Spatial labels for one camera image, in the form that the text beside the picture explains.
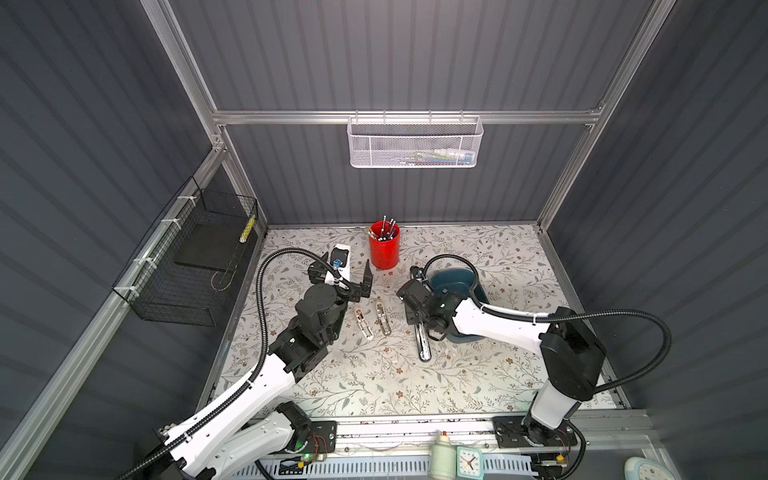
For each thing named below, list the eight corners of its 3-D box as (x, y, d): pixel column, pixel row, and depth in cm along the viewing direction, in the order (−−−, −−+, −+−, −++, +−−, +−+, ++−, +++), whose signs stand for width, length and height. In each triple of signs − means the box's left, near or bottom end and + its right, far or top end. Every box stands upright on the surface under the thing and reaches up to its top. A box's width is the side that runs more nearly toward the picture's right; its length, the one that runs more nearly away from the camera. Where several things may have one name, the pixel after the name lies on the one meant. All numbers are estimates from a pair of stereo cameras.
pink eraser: (366, 342, 92) (365, 335, 88) (354, 317, 97) (353, 310, 93) (373, 339, 92) (373, 332, 88) (361, 314, 98) (360, 307, 94)
